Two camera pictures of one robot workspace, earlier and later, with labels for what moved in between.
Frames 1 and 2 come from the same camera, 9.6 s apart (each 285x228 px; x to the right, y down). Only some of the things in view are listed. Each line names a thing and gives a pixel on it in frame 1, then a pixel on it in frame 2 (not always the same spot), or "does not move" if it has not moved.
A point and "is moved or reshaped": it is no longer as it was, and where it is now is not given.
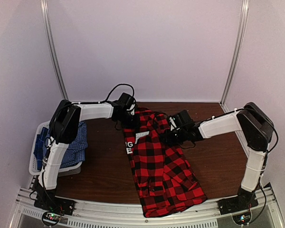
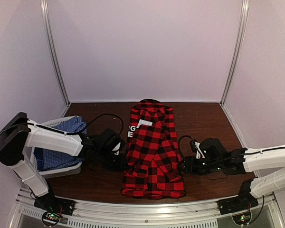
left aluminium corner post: (50, 36) does not move
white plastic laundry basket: (64, 170) does not move
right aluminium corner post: (244, 14) does not move
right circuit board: (242, 219) does not move
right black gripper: (168, 140) to (190, 167)
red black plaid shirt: (166, 182) is moved or reshaped
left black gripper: (135, 124) to (119, 166)
